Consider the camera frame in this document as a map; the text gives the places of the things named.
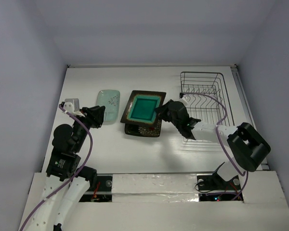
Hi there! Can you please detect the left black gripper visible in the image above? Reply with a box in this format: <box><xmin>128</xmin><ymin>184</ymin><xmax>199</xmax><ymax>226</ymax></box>
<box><xmin>74</xmin><ymin>104</ymin><xmax>105</xmax><ymax>151</ymax></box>

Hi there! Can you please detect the light green rectangular plate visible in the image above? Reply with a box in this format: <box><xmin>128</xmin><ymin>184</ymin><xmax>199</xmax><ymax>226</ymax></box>
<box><xmin>96</xmin><ymin>90</ymin><xmax>120</xmax><ymax>124</ymax></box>

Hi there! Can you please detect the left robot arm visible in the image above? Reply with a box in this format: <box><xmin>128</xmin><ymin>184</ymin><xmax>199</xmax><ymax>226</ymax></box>
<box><xmin>20</xmin><ymin>99</ymin><xmax>105</xmax><ymax>231</ymax></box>

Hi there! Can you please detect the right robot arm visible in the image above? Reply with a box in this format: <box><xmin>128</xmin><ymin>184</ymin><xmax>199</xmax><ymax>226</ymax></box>
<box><xmin>155</xmin><ymin>100</ymin><xmax>271</xmax><ymax>190</ymax></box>

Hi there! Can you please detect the white foam front panel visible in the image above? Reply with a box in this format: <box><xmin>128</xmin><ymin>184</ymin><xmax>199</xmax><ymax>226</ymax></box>
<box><xmin>24</xmin><ymin>171</ymin><xmax>289</xmax><ymax>231</ymax></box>

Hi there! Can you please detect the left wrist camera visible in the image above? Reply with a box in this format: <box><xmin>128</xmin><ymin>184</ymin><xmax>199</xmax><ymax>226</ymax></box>
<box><xmin>63</xmin><ymin>98</ymin><xmax>80</xmax><ymax>115</ymax></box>

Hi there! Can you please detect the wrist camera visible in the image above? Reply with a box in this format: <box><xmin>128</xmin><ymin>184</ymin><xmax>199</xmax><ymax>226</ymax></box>
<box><xmin>63</xmin><ymin>98</ymin><xmax>80</xmax><ymax>115</ymax></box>
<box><xmin>179</xmin><ymin>93</ymin><xmax>190</xmax><ymax>106</ymax></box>

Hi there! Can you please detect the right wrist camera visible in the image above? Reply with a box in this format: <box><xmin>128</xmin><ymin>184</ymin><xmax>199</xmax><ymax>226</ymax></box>
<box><xmin>179</xmin><ymin>93</ymin><xmax>190</xmax><ymax>106</ymax></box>

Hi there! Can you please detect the black wire dish rack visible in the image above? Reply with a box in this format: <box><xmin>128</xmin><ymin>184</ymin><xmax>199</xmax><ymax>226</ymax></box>
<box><xmin>180</xmin><ymin>71</ymin><xmax>235</xmax><ymax>126</ymax></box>

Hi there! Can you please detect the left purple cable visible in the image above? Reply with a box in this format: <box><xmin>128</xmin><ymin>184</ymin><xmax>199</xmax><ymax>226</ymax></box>
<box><xmin>18</xmin><ymin>102</ymin><xmax>95</xmax><ymax>231</ymax></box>

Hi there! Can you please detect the aluminium side rail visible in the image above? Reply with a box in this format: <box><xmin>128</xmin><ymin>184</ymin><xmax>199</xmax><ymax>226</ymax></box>
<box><xmin>231</xmin><ymin>64</ymin><xmax>270</xmax><ymax>171</ymax></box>

